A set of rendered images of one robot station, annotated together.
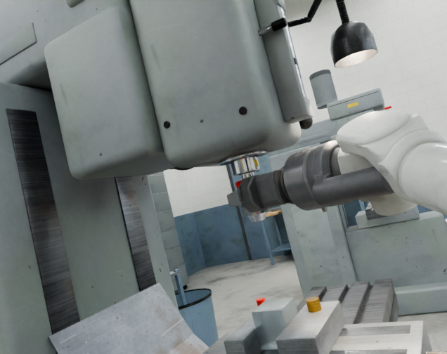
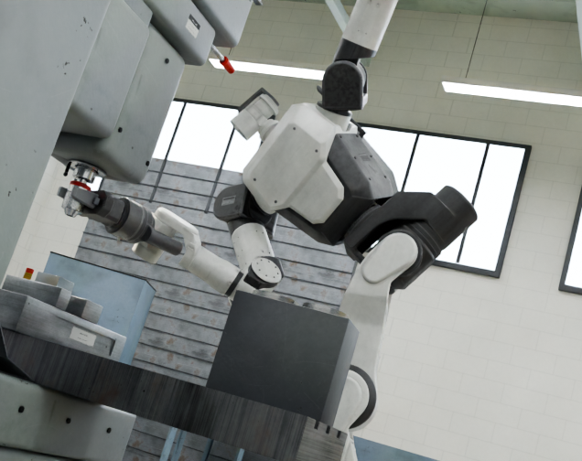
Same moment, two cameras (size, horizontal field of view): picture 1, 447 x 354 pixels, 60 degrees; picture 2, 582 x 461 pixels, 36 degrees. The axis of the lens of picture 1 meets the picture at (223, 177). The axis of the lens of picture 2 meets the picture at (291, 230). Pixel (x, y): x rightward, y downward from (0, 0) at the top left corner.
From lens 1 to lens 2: 1.88 m
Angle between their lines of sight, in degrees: 91
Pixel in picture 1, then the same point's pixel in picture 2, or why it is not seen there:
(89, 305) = not seen: outside the picture
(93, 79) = (118, 56)
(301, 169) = (141, 214)
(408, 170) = (202, 253)
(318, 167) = (151, 220)
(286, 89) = not seen: hidden behind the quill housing
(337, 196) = (160, 242)
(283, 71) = not seen: hidden behind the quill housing
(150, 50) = (139, 77)
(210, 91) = (144, 136)
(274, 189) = (120, 212)
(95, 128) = (99, 89)
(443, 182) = (222, 266)
